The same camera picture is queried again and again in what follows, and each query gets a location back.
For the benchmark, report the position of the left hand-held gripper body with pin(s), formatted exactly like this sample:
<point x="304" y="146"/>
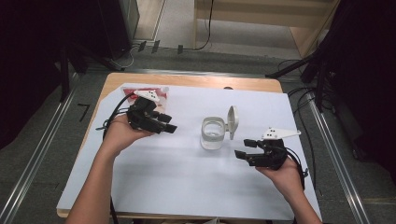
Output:
<point x="143" y="116"/>

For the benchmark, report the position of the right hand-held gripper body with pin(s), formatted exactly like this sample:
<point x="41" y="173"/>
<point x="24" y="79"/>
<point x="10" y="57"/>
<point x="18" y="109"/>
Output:
<point x="271" y="154"/>

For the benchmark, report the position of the red and white spout pouch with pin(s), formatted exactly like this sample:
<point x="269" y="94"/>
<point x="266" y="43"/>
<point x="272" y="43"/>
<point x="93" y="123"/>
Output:
<point x="129" y="91"/>

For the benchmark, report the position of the clear jar with grey lid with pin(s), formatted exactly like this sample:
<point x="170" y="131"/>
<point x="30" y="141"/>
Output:
<point x="213" y="137"/>

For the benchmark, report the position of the person's left hand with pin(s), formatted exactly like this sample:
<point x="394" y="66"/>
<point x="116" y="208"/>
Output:
<point x="120" y="133"/>

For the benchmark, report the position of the person's right hand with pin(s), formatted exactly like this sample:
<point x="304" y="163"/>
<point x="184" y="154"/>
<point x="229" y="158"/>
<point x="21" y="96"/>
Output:
<point x="286" y="179"/>

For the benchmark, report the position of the wooden table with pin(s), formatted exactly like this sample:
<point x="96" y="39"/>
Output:
<point x="186" y="80"/>

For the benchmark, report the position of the white paper sheet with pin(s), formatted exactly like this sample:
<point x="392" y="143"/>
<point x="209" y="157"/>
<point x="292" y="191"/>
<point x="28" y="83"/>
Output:
<point x="186" y="180"/>

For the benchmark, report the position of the small black floor marker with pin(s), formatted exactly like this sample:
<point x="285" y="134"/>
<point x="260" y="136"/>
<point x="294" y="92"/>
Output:
<point x="155" y="46"/>
<point x="142" y="46"/>
<point x="180" y="49"/>

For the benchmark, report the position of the black stand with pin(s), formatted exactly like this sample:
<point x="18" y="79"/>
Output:
<point x="64" y="77"/>
<point x="289" y="67"/>

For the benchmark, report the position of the dark cabinet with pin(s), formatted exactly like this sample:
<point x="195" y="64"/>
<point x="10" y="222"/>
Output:
<point x="115" y="25"/>

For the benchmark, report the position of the light wooden panel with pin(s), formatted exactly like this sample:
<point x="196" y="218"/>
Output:
<point x="149" y="18"/>

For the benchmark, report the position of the dark curtain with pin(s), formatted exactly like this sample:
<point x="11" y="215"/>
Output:
<point x="367" y="77"/>

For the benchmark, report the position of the metal cross rail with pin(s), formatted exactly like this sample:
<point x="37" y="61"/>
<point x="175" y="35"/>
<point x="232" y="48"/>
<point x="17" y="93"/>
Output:
<point x="202" y="73"/>

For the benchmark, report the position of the metal floor rail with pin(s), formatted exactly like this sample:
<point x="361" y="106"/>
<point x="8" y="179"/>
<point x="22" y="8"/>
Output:
<point x="339" y="165"/>
<point x="37" y="155"/>

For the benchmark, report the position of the light wooden furniture frame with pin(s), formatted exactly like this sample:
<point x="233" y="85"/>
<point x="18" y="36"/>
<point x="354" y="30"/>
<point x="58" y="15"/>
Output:
<point x="264" y="15"/>

